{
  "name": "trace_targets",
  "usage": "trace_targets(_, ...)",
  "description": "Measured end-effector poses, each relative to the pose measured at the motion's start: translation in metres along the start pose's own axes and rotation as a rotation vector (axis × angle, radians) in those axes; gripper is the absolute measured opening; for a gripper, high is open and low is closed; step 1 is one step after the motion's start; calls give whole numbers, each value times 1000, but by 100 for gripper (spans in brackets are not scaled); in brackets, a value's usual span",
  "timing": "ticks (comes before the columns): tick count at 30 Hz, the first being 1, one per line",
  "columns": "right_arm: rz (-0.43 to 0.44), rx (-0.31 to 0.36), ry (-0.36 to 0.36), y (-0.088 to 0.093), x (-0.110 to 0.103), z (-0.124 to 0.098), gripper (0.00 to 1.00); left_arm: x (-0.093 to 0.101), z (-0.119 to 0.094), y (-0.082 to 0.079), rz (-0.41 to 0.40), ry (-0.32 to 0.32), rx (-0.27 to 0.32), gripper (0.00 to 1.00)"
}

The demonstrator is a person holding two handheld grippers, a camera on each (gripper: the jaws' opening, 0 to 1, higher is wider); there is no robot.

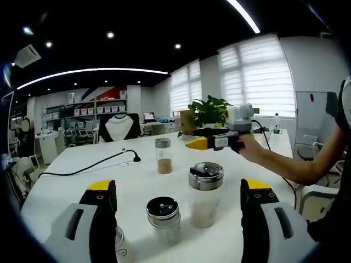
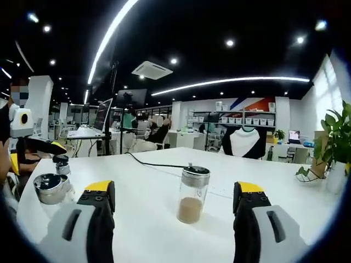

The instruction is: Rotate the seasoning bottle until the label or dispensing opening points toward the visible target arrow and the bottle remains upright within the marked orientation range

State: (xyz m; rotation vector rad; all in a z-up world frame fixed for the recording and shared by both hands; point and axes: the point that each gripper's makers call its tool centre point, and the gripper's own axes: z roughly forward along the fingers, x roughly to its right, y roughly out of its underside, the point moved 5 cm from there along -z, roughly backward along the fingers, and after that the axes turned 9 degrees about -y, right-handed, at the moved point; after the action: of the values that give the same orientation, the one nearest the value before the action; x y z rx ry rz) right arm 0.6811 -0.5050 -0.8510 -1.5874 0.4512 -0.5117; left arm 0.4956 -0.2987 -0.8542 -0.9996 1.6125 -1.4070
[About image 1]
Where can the tall seasoning bottle white powder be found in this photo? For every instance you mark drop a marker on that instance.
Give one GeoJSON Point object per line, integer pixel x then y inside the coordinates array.
{"type": "Point", "coordinates": [205, 202]}

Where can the whiteboard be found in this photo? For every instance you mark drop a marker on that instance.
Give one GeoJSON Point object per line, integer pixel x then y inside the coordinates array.
{"type": "Point", "coordinates": [311, 109]}

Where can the straight ceiling light strip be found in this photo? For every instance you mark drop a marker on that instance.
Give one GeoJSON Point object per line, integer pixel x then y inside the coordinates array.
{"type": "Point", "coordinates": [245, 15]}

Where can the wide window with blinds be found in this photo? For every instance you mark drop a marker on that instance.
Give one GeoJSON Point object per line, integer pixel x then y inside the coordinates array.
{"type": "Point", "coordinates": [257, 79]}

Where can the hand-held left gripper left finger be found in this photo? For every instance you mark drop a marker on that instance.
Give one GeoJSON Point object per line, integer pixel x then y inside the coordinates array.
{"type": "Point", "coordinates": [82, 227]}

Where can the small pink computer screen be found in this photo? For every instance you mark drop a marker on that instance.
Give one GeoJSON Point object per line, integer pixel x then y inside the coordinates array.
{"type": "Point", "coordinates": [149, 116]}

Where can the narrow window with blinds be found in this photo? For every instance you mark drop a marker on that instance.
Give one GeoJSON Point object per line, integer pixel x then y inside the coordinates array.
{"type": "Point", "coordinates": [186, 87]}

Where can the clear water bottle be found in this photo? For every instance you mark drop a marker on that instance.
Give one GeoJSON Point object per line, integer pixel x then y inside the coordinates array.
{"type": "Point", "coordinates": [276, 126]}

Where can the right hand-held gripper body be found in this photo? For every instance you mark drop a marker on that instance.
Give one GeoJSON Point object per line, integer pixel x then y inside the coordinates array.
{"type": "Point", "coordinates": [241, 117]}

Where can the person's right hand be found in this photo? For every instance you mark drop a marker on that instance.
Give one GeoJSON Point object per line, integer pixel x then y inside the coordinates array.
{"type": "Point", "coordinates": [252, 148]}

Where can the green potted plant white pot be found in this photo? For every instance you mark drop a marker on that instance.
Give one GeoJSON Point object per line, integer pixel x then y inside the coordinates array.
{"type": "Point", "coordinates": [211, 111]}

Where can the small glass seasoning bottle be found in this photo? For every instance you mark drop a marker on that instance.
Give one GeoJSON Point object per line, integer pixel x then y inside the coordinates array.
{"type": "Point", "coordinates": [164, 219]}
{"type": "Point", "coordinates": [123, 246]}

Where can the storage shelf with white bins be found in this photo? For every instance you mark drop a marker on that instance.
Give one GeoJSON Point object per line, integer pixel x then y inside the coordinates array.
{"type": "Point", "coordinates": [90, 109]}

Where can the white office chair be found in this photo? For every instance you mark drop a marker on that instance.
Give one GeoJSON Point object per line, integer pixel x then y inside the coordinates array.
{"type": "Point", "coordinates": [318, 194]}

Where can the round ceiling downlights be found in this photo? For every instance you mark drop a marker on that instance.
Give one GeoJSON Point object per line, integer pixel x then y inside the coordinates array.
{"type": "Point", "coordinates": [110, 34]}

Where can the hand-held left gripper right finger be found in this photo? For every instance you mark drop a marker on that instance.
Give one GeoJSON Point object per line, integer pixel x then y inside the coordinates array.
{"type": "Point", "coordinates": [270, 230]}

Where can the person's dark clothing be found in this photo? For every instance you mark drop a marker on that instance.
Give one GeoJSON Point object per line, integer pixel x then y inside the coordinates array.
{"type": "Point", "coordinates": [337, 219]}

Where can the brown cardboard box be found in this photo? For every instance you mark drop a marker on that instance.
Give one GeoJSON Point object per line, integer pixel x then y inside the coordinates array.
{"type": "Point", "coordinates": [186, 123]}

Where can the tall seasoning bottle brown powder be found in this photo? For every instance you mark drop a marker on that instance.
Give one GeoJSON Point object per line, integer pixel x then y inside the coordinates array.
{"type": "Point", "coordinates": [164, 165]}

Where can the black and white shirt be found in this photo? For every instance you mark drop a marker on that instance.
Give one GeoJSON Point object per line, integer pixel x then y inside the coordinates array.
{"type": "Point", "coordinates": [119, 130]}

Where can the curved ceiling light strip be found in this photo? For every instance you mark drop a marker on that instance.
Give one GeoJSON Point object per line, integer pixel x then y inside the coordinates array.
{"type": "Point", "coordinates": [90, 70]}

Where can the ceiling air conditioner unit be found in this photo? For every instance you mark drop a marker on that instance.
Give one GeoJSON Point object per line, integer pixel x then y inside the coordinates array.
{"type": "Point", "coordinates": [27, 56]}

